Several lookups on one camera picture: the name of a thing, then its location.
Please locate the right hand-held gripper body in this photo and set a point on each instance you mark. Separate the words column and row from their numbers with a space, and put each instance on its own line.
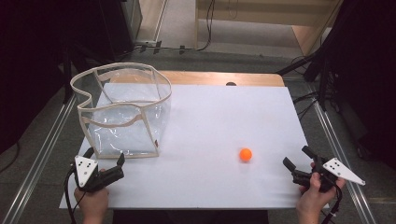
column 341, row 170

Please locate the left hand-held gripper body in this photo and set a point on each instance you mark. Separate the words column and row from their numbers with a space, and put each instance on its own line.
column 107, row 177

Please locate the clear plastic bag beige trim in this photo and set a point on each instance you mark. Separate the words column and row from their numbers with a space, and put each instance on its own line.
column 124, row 124

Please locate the orange ball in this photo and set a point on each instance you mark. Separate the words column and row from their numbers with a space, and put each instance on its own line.
column 245, row 154

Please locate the person's left hand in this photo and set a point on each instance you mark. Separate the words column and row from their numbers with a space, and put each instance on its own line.
column 91, row 200

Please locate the person's right hand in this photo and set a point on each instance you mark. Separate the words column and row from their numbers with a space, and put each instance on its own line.
column 313, row 199

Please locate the white board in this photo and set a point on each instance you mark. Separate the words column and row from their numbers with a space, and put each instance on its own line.
column 211, row 130

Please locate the black tripod stand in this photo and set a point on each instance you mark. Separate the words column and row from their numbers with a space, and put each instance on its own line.
column 314, row 65

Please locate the person's dark clothing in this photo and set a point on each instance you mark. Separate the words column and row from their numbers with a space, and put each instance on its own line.
column 190, row 217

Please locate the wooden table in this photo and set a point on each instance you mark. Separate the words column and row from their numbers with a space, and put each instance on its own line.
column 224, row 78

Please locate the dark cabinet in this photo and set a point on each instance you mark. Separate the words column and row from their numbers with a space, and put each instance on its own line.
column 121, row 25

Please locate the wooden shelf unit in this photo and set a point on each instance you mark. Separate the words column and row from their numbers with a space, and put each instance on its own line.
column 267, row 18

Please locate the metal floor rail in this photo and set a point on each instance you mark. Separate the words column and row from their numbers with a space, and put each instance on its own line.
column 40, row 155
column 342, row 161

